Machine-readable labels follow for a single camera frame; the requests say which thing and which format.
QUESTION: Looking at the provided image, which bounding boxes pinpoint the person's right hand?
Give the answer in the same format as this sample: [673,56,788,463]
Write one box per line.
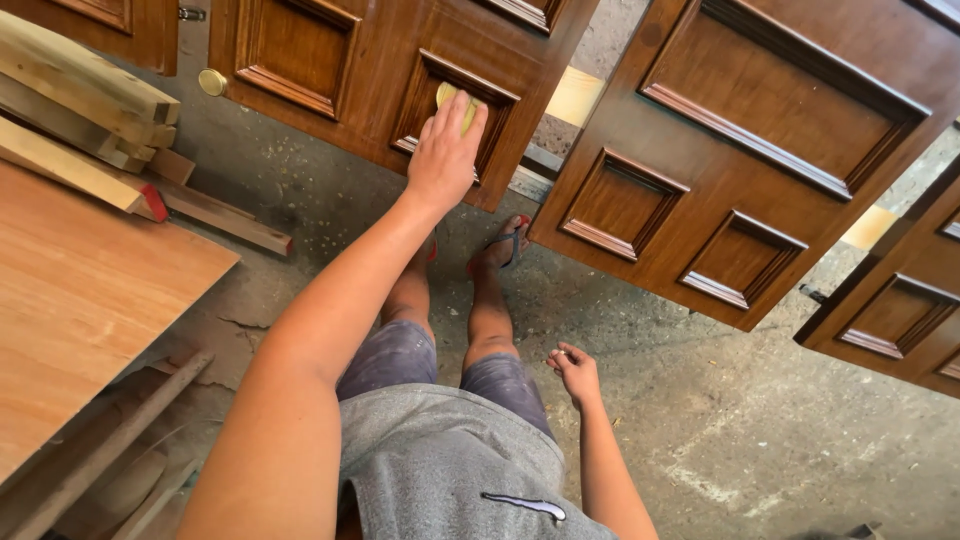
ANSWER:
[546,342,603,411]

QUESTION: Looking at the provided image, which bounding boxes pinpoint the person's left hand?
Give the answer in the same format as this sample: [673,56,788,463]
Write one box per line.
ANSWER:
[405,90,490,216]

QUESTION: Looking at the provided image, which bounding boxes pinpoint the yellow sanding sponge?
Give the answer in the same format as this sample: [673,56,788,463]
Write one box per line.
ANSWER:
[436,81,481,136]

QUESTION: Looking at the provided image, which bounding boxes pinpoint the person's right leg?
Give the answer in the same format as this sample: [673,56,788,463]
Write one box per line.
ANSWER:
[460,214,532,374]

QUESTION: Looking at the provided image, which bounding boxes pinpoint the person's leg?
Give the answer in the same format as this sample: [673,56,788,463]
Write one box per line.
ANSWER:
[460,214,532,374]
[379,228,441,348]

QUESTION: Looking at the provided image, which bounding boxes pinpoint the grey metal bar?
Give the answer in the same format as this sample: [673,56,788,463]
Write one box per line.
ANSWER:
[507,141,565,205]

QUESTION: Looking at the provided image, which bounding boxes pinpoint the brown panelled door with knob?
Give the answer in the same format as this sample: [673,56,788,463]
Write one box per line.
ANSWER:
[207,0,601,213]

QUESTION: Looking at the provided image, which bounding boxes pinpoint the grey t-shirt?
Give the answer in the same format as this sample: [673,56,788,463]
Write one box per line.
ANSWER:
[335,382,620,540]

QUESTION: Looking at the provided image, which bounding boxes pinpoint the blue-grey shorts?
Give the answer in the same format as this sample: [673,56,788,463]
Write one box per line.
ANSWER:
[335,319,558,442]

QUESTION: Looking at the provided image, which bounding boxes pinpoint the person's left leg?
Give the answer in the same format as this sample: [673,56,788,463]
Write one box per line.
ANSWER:
[379,228,441,348]

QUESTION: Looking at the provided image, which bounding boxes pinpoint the long brown wooden strip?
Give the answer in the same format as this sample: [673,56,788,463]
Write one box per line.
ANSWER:
[141,176,294,258]

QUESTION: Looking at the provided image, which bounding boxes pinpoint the large brown panelled wooden door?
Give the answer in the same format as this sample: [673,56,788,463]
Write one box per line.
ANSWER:
[528,0,960,333]

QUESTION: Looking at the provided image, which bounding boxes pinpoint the small brown wood block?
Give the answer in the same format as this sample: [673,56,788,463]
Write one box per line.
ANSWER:
[145,147,197,187]

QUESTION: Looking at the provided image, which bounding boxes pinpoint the thick light wooden beam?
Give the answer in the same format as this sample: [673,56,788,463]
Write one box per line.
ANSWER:
[0,9,182,127]
[0,71,178,174]

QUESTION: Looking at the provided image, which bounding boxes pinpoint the wooden plank with red end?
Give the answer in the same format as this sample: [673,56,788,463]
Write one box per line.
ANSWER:
[0,114,171,225]

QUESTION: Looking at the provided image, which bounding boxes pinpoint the light plywood sheet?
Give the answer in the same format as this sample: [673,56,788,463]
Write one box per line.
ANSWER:
[0,159,242,487]

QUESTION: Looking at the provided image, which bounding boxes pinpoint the long dusty wooden batten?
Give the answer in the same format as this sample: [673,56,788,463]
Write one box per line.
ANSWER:
[0,351,216,540]

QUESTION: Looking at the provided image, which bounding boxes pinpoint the round dusty wooden piece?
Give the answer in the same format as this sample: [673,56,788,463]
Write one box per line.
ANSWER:
[51,448,171,540]

